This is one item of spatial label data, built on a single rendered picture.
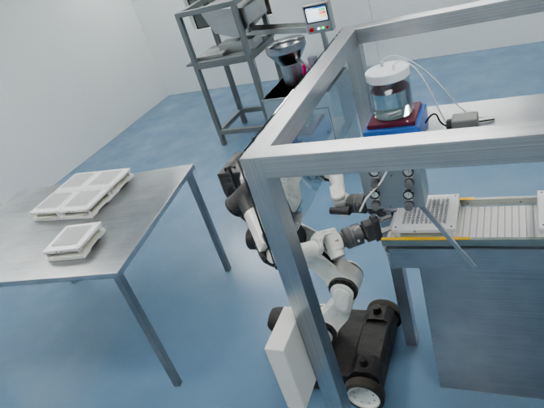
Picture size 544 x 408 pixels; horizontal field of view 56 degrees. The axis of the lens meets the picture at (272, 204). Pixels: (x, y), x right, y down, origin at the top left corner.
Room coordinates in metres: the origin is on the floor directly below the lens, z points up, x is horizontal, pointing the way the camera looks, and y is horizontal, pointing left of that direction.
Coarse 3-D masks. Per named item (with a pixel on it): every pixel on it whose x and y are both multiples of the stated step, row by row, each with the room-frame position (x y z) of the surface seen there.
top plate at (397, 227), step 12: (444, 204) 1.72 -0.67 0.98; (456, 204) 1.70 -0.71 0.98; (396, 216) 1.75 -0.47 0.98; (420, 216) 1.70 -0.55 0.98; (456, 216) 1.62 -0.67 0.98; (396, 228) 1.67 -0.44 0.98; (408, 228) 1.65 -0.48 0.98; (420, 228) 1.62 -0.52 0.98; (432, 228) 1.60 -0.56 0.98; (444, 228) 1.57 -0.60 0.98; (456, 228) 1.57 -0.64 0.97
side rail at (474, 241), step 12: (384, 240) 1.67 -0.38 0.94; (396, 240) 1.65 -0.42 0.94; (408, 240) 1.62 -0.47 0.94; (420, 240) 1.60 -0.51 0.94; (432, 240) 1.58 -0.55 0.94; (444, 240) 1.55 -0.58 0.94; (456, 240) 1.53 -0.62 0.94; (468, 240) 1.51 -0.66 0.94; (480, 240) 1.49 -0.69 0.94; (492, 240) 1.47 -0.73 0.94; (504, 240) 1.45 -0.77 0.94; (516, 240) 1.43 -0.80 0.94; (528, 240) 1.41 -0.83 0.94; (540, 240) 1.39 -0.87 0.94
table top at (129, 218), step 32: (32, 192) 3.64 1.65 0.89; (128, 192) 3.08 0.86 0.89; (160, 192) 2.92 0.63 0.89; (0, 224) 3.24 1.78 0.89; (32, 224) 3.07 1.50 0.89; (64, 224) 2.92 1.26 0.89; (128, 224) 2.64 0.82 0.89; (0, 256) 2.77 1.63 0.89; (32, 256) 2.64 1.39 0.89; (96, 256) 2.40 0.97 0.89; (128, 256) 2.30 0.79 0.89
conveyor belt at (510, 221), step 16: (464, 208) 1.75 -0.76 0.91; (480, 208) 1.72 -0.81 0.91; (496, 208) 1.68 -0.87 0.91; (512, 208) 1.65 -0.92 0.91; (528, 208) 1.62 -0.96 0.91; (464, 224) 1.65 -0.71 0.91; (480, 224) 1.62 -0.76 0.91; (496, 224) 1.59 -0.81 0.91; (512, 224) 1.56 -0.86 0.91; (528, 224) 1.53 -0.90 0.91
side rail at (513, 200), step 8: (464, 200) 1.76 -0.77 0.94; (472, 200) 1.74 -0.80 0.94; (480, 200) 1.73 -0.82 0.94; (488, 200) 1.71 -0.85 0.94; (496, 200) 1.70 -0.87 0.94; (504, 200) 1.68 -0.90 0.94; (512, 200) 1.67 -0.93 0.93; (520, 200) 1.65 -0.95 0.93; (528, 200) 1.64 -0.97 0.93; (536, 200) 1.62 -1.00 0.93
